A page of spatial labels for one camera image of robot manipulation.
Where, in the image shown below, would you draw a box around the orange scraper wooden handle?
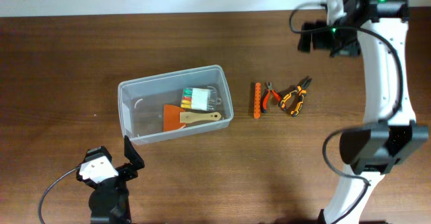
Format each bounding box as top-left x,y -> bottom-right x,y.
163,104 -> 222,132

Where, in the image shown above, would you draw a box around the orange black needle nose pliers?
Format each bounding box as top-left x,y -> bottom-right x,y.
278,76 -> 312,117

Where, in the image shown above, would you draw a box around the clear screwdriver bit case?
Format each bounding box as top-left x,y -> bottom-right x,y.
180,86 -> 222,112

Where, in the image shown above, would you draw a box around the red handled cutting pliers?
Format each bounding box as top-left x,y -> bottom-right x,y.
261,81 -> 281,113

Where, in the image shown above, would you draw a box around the orange perforated strip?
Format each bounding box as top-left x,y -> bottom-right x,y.
253,83 -> 261,119

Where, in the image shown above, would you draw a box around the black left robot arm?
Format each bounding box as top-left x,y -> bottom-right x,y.
76,146 -> 137,224

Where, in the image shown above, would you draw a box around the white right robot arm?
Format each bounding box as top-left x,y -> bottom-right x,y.
118,0 -> 429,223

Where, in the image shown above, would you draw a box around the clear plastic container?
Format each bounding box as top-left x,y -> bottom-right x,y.
118,65 -> 234,145

